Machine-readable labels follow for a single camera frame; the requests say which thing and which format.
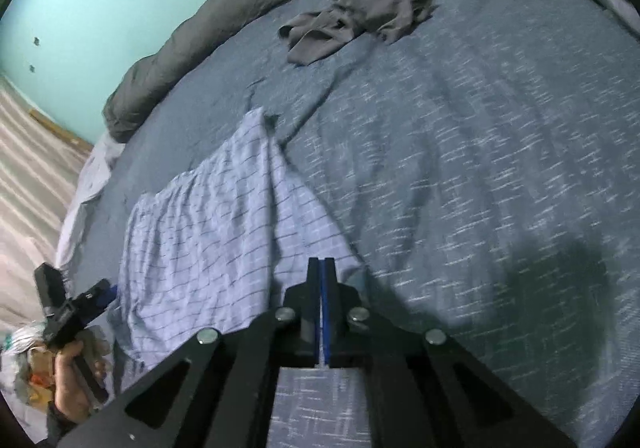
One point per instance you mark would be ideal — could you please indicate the light grey sheet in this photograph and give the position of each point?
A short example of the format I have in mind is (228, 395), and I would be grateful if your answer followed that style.
(92, 179)

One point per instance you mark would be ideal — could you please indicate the blue patterned bed cover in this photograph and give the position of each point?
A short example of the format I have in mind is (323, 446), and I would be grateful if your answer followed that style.
(485, 168)

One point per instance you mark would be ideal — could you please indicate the dark grey garment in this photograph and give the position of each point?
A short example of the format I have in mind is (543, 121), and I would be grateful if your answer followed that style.
(313, 36)

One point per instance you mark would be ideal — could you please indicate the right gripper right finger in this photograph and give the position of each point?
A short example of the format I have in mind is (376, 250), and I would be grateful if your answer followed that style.
(423, 389)

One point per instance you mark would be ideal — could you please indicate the light blue plaid shorts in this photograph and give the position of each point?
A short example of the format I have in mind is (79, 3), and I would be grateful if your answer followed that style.
(220, 244)

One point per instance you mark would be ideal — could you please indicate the person's left hand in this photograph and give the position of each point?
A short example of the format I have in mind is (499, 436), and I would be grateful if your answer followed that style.
(70, 396)

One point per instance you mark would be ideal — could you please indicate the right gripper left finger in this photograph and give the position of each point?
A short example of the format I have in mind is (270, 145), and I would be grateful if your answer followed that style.
(216, 390)

